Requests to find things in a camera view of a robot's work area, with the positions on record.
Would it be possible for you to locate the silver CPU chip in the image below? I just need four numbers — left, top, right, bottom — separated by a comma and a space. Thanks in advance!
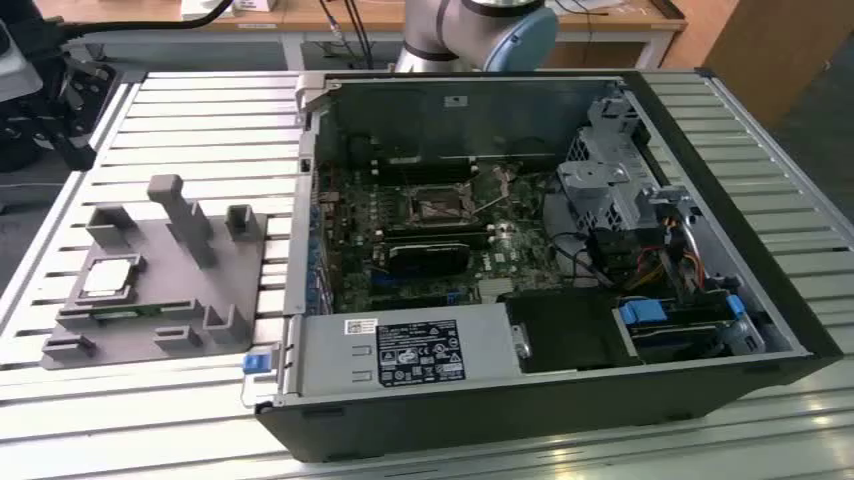
77, 258, 143, 300

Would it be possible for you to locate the CPU socket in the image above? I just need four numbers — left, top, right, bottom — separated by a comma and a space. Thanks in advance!
399, 184, 479, 229

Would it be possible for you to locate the black RAM slot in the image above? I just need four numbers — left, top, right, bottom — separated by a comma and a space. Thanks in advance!
383, 226, 495, 237

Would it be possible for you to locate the grey parts rack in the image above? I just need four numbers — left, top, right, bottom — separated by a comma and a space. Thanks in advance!
39, 173, 269, 371

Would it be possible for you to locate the green RAM stick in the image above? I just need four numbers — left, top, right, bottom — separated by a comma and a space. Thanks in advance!
89, 305, 165, 320

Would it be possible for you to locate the blue case latch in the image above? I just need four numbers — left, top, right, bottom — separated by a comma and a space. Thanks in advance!
243, 353, 280, 375

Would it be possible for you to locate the silver power supply box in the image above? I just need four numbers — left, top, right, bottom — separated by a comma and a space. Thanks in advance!
292, 302, 522, 396

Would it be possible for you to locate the black graphics card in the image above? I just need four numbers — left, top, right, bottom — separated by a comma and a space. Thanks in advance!
383, 242, 476, 277

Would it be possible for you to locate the metal locking lever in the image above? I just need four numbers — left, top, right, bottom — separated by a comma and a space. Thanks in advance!
474, 189, 519, 217

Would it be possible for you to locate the green motherboard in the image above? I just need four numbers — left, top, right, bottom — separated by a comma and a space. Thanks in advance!
310, 159, 582, 316

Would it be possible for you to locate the silver metal drive cage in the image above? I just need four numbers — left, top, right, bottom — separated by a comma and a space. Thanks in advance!
556, 97, 668, 236

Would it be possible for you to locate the wooden desk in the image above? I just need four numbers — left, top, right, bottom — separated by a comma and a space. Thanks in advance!
39, 0, 688, 71

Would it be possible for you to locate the black open PC case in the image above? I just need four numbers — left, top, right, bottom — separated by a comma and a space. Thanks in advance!
252, 67, 843, 464

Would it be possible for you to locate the blue disk carrier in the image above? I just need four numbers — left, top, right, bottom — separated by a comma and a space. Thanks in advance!
616, 297, 668, 329

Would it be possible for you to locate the brown wooden cabinet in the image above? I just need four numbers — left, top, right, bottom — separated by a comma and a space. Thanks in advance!
703, 0, 854, 131

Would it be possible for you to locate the thick black cable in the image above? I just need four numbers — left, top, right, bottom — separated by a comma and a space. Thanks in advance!
59, 0, 235, 39

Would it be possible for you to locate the coloured wire bundle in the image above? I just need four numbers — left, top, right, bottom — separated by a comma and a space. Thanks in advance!
626, 209, 709, 296

